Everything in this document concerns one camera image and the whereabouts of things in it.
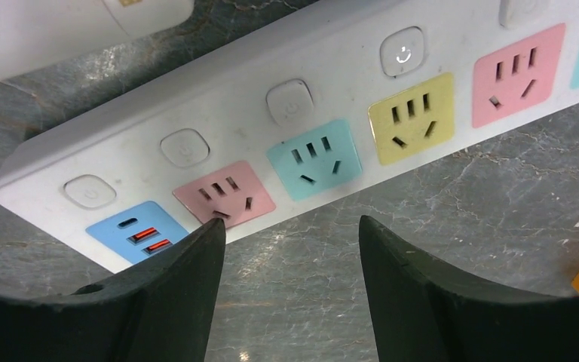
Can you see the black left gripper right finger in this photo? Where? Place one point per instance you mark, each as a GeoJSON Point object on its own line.
{"type": "Point", "coordinates": [426, 309]}

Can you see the white multicolour power strip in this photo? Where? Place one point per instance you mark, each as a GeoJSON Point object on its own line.
{"type": "Point", "coordinates": [325, 102]}

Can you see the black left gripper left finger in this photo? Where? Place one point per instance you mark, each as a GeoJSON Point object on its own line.
{"type": "Point", "coordinates": [160, 309]}

